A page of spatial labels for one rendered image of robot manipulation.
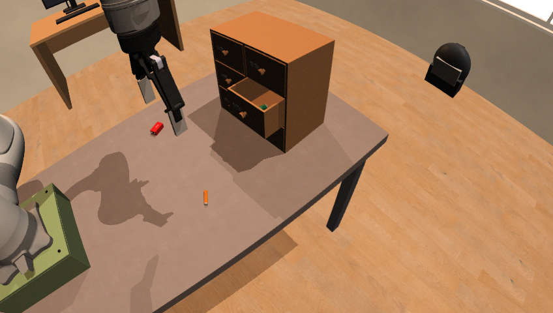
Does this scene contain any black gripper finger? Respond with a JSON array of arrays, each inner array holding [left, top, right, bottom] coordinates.
[[129, 54, 156, 104], [137, 51, 188, 137]]

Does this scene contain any dark brown drawer front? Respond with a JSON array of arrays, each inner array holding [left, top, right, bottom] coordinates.
[[245, 46, 286, 96], [228, 77, 285, 139], [220, 86, 230, 112], [212, 32, 245, 73], [216, 61, 245, 88], [267, 127, 284, 150]]

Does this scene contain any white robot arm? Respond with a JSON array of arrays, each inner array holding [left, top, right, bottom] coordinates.
[[0, 0, 160, 285]]

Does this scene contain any red nine-volt battery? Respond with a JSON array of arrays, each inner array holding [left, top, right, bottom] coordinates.
[[150, 122, 164, 136]]

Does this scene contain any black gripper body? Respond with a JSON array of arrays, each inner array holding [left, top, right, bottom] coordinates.
[[117, 20, 161, 73]]

